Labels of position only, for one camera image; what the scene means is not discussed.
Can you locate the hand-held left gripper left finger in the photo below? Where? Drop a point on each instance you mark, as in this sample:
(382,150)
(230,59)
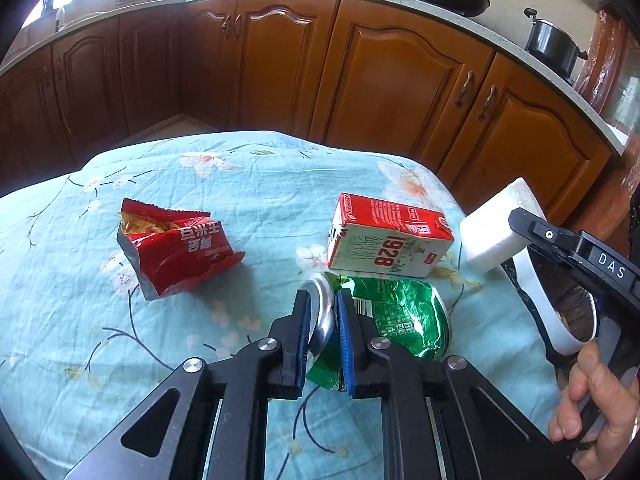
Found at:
(301,340)

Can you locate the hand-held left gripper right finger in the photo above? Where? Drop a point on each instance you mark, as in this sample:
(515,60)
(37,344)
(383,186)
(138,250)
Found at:
(346,345)

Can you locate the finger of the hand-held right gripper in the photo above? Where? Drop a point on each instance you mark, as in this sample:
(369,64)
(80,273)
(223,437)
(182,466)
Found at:
(545,235)

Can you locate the white foam block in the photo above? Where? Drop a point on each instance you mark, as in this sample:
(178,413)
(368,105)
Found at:
(492,230)

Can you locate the white rimmed waste bin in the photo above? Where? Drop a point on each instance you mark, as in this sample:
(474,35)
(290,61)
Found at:
(532,290)

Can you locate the green crushed drink can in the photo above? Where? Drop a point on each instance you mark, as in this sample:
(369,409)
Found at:
(400,317)

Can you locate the person's right hand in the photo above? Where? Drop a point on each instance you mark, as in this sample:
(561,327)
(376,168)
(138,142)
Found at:
(595,400)

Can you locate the red and white milk carton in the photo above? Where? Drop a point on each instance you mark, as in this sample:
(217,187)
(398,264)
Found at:
(385,240)

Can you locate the red snack bag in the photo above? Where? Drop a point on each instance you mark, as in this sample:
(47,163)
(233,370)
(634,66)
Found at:
(175,250)

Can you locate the light blue floral tablecloth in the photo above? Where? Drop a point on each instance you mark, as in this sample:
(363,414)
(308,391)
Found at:
(150,385)

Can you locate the wooden glass door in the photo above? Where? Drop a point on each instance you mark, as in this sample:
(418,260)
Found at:
(612,70)

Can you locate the steel cooking pot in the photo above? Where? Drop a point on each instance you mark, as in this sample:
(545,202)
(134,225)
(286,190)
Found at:
(555,42)

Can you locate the grey kitchen countertop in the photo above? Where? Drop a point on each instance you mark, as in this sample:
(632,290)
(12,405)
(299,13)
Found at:
(450,20)

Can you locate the wooden base cabinets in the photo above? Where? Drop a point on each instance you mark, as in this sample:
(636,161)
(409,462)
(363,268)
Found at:
(300,70)

